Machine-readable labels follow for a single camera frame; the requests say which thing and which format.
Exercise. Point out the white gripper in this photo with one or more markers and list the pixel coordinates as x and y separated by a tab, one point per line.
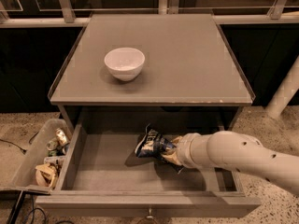
184	151

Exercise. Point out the blue chip bag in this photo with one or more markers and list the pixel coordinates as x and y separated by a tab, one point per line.
154	145

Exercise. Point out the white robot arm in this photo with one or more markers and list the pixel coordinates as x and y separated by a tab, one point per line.
236	152

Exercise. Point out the open grey top drawer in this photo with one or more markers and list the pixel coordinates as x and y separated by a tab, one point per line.
101	176

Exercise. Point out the crumpled tan paper bag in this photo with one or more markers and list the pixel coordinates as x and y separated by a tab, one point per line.
46	175

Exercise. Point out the grey cabinet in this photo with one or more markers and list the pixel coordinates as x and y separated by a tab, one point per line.
188	63

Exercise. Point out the white ceramic bowl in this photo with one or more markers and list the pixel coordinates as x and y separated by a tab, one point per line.
124	64

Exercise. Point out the crushed can upper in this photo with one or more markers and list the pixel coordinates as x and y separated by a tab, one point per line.
61	137

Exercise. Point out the white flat package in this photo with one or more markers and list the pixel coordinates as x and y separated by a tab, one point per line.
57	160

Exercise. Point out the green crushed can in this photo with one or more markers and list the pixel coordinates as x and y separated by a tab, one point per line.
52	144

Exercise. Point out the metal window rail frame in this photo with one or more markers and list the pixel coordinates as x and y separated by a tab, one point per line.
71	13

